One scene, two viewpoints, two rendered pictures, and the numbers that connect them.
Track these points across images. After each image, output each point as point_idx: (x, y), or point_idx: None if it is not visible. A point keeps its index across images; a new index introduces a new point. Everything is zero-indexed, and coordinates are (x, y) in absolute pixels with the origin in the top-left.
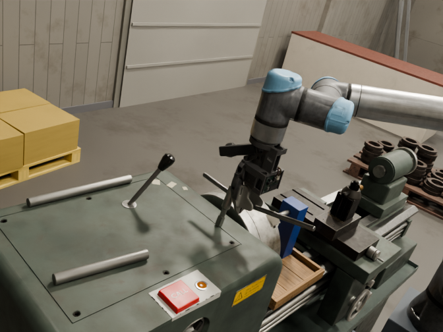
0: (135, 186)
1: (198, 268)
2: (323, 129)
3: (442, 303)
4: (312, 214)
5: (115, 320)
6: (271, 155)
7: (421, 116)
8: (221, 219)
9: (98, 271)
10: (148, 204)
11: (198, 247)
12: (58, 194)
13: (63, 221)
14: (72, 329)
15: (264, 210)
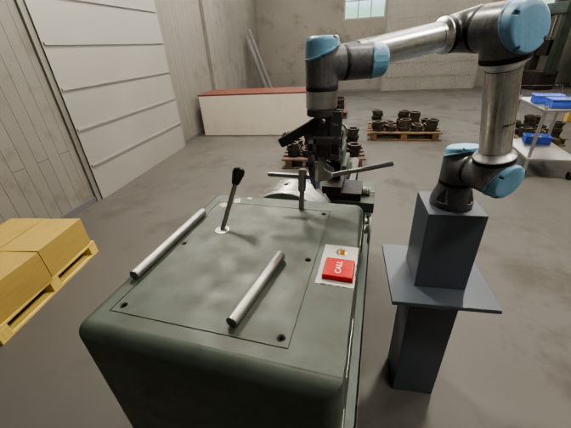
0: (212, 215)
1: (325, 243)
2: (370, 76)
3: (459, 184)
4: None
5: (317, 320)
6: (336, 119)
7: (419, 44)
8: (302, 201)
9: (260, 291)
10: (236, 222)
11: (307, 229)
12: (156, 253)
13: (182, 272)
14: (294, 353)
15: (342, 172)
